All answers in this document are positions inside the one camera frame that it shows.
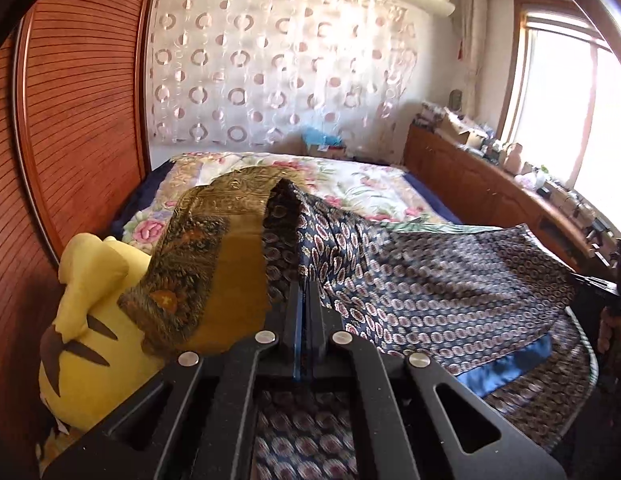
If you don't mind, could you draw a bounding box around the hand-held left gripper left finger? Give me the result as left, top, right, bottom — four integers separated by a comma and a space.
43, 280, 304, 480

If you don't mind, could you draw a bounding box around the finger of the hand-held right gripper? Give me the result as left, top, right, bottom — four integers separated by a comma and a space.
572, 271, 621, 301

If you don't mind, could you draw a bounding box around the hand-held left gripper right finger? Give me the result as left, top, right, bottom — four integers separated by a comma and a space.
304, 280, 567, 480

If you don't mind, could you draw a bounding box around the navy circle-patterned shirt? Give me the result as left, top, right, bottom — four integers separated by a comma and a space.
253, 179, 600, 480

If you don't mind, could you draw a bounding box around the person's right hand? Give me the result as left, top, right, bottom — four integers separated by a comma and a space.
597, 304, 621, 362

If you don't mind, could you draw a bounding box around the gold patterned cloth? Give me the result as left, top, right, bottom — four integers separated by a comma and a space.
117, 165, 312, 362

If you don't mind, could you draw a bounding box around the white plastic bag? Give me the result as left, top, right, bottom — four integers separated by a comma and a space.
521, 167, 547, 191

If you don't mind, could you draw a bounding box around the wooden side cabinet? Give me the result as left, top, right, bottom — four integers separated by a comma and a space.
402, 124, 621, 282

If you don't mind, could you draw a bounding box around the pink bottle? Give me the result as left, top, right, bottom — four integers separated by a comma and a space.
505, 142, 525, 174

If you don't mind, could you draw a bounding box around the floral quilt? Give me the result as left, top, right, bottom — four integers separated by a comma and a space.
121, 151, 442, 247

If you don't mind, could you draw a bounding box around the window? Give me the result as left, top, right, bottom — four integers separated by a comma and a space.
495, 0, 621, 242

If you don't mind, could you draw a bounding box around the open cardboard box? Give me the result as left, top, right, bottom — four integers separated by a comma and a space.
435, 109, 487, 149

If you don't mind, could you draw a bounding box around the yellow plush toy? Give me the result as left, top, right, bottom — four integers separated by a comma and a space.
37, 231, 167, 477

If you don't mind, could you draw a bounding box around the sheer circle-patterned curtain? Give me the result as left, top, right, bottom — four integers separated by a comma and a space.
147, 0, 422, 147

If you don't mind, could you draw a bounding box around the white window drape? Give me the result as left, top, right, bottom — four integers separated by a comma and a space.
457, 0, 497, 113

